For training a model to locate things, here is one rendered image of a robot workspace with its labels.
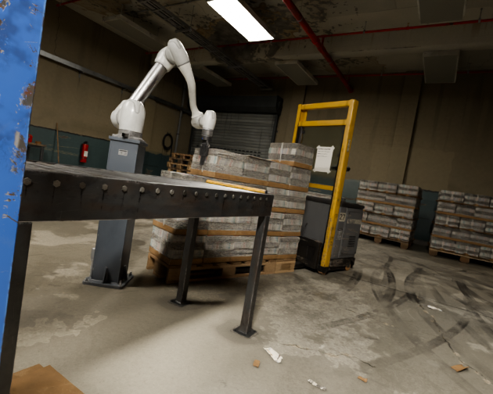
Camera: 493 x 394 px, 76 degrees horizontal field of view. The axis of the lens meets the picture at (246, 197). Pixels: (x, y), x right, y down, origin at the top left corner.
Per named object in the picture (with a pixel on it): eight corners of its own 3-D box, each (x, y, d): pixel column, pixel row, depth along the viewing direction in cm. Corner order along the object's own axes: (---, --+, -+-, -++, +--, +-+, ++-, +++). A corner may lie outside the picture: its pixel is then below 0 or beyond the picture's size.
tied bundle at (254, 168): (217, 178, 296) (221, 153, 295) (241, 181, 316) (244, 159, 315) (242, 182, 268) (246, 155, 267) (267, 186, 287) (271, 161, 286)
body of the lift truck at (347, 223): (281, 256, 396) (292, 192, 392) (308, 254, 432) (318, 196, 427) (328, 274, 343) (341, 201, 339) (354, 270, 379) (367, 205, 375)
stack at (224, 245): (145, 268, 263) (160, 169, 259) (249, 262, 340) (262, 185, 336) (166, 284, 234) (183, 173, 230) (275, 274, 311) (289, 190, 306)
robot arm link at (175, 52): (193, 59, 238) (185, 62, 248) (182, 34, 230) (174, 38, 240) (179, 65, 232) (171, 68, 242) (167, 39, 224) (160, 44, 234)
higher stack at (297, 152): (249, 262, 339) (269, 141, 333) (268, 260, 359) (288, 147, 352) (274, 274, 310) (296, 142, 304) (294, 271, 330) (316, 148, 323)
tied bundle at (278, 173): (240, 181, 316) (244, 159, 314) (261, 185, 335) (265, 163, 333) (266, 186, 287) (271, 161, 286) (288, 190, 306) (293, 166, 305)
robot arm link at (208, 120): (217, 130, 260) (208, 130, 270) (220, 112, 259) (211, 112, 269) (205, 127, 253) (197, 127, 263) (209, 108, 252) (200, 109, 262)
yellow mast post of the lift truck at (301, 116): (273, 248, 388) (298, 104, 379) (278, 248, 394) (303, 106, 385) (278, 249, 381) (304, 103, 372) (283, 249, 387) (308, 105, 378)
